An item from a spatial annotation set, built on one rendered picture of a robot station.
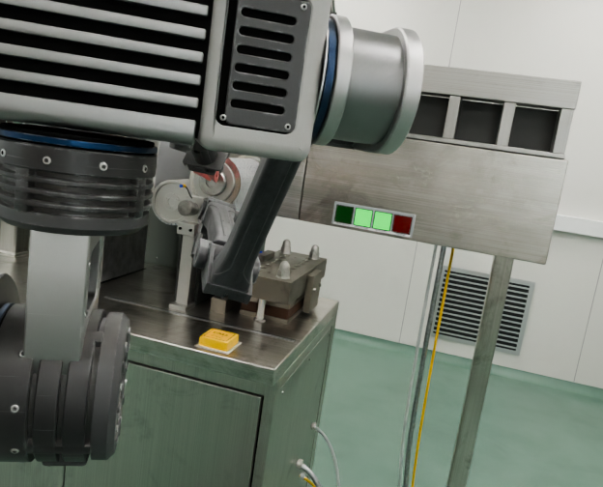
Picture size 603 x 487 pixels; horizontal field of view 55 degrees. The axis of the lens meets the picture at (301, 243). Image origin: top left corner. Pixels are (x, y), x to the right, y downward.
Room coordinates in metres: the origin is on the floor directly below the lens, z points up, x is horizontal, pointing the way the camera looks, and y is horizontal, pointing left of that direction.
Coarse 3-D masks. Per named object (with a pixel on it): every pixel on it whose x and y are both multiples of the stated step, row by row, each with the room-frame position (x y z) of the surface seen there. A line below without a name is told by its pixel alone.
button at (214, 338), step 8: (200, 336) 1.26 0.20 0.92; (208, 336) 1.26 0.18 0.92; (216, 336) 1.27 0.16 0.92; (224, 336) 1.28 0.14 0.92; (232, 336) 1.28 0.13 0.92; (200, 344) 1.26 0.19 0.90; (208, 344) 1.25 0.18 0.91; (216, 344) 1.25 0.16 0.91; (224, 344) 1.24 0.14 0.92; (232, 344) 1.27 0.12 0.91
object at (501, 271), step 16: (496, 256) 1.83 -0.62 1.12; (496, 272) 1.82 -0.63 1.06; (496, 288) 1.82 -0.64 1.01; (496, 304) 1.82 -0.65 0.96; (480, 320) 1.86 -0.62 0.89; (496, 320) 1.82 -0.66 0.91; (480, 336) 1.83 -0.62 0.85; (496, 336) 1.81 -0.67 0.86; (480, 352) 1.82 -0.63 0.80; (480, 368) 1.82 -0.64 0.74; (480, 384) 1.82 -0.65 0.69; (464, 400) 1.86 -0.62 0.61; (480, 400) 1.82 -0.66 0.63; (464, 416) 1.83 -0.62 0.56; (464, 432) 1.82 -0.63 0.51; (464, 448) 1.82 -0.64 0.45; (464, 464) 1.82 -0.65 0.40; (448, 480) 1.83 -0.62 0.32; (464, 480) 1.82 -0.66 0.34
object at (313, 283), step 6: (318, 270) 1.69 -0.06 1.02; (312, 276) 1.60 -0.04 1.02; (318, 276) 1.65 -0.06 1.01; (306, 282) 1.61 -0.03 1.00; (312, 282) 1.60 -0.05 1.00; (318, 282) 1.67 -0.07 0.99; (306, 288) 1.61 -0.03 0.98; (312, 288) 1.60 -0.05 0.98; (318, 288) 1.68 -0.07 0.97; (306, 294) 1.61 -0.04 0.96; (312, 294) 1.61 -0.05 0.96; (318, 294) 1.69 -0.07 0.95; (306, 300) 1.60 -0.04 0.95; (312, 300) 1.62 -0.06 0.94; (306, 306) 1.60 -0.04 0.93; (312, 306) 1.64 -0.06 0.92; (306, 312) 1.60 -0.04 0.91
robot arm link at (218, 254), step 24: (264, 168) 0.80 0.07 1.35; (288, 168) 0.80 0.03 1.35; (264, 192) 0.81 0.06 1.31; (240, 216) 0.85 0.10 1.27; (264, 216) 0.83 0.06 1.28; (240, 240) 0.85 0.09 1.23; (264, 240) 0.85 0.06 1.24; (216, 264) 0.89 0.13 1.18; (240, 264) 0.86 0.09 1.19; (216, 288) 0.88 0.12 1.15; (240, 288) 0.88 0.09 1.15
